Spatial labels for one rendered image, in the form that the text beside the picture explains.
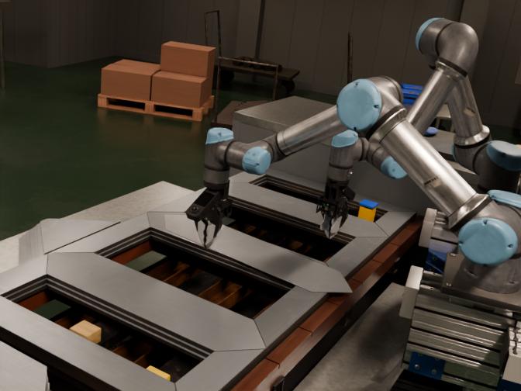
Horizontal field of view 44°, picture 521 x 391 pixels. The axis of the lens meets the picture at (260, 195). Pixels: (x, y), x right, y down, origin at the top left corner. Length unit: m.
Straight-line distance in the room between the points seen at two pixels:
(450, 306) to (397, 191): 1.06
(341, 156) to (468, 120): 0.44
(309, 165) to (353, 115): 1.30
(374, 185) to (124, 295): 1.31
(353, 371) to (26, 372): 0.88
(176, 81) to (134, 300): 5.25
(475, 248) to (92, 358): 0.89
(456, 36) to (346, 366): 0.98
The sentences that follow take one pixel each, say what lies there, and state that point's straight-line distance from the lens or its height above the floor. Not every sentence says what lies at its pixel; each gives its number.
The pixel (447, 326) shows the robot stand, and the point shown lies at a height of 0.91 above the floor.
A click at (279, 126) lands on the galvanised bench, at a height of 1.04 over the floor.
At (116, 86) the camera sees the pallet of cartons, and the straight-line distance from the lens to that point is 7.06.
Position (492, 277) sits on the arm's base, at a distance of 1.66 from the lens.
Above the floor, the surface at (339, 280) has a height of 0.85.
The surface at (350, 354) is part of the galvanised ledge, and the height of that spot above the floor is 0.68.
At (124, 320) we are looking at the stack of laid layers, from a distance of 1.71.
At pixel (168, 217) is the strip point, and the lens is 2.25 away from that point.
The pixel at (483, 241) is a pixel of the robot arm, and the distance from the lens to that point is 1.49.
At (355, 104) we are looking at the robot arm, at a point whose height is 1.44.
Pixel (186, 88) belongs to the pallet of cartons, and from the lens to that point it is 6.85.
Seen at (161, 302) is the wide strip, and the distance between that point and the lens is 1.74.
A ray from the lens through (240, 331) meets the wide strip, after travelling 1.65.
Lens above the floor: 1.74
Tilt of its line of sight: 21 degrees down
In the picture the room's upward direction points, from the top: 7 degrees clockwise
